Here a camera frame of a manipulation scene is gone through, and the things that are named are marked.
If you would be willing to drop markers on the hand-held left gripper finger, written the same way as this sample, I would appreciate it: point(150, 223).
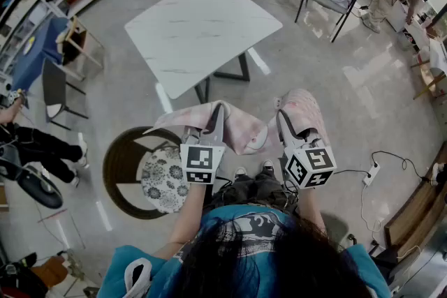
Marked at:
point(219, 129)
point(210, 125)

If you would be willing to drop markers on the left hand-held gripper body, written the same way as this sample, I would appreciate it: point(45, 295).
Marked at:
point(200, 160)

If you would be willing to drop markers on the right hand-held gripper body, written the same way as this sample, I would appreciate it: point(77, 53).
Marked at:
point(311, 164)

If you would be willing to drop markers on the pink checked cloth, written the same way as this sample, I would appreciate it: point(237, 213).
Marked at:
point(242, 130)

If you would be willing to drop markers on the person's left forearm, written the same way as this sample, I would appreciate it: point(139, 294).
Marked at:
point(186, 213)

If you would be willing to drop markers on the person's right forearm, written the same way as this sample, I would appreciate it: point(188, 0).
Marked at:
point(311, 206)

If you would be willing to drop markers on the person's right shoe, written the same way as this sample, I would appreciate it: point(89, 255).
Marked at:
point(267, 165)

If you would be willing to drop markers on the person's shoe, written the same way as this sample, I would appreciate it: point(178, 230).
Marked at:
point(267, 165)
point(240, 172)

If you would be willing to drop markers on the person's left shoe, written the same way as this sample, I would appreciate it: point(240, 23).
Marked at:
point(240, 172)

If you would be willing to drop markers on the floral seat cushion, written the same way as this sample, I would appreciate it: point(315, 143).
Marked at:
point(164, 181)

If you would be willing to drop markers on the white power strip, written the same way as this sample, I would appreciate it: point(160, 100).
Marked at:
point(371, 174)

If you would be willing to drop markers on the round brown chair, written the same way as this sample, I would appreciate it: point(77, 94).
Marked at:
point(111, 164)

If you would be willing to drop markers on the white marble table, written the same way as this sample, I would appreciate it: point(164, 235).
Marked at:
point(202, 28)

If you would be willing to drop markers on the brown wooden bench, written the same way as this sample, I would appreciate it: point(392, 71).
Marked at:
point(419, 209)

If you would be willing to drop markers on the person's teal t-shirt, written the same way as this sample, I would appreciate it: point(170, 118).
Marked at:
point(118, 267)

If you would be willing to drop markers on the dark grey chair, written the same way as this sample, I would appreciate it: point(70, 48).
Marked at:
point(52, 87)

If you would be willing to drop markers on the light wooden chair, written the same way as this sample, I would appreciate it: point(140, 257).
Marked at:
point(75, 28)

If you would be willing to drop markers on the brown bag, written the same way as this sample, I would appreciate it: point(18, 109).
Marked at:
point(50, 270)

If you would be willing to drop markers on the table with blue cloth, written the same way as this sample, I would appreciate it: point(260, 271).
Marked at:
point(35, 57)

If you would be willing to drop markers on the white plate with yellow food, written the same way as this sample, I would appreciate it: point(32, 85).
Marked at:
point(29, 45)

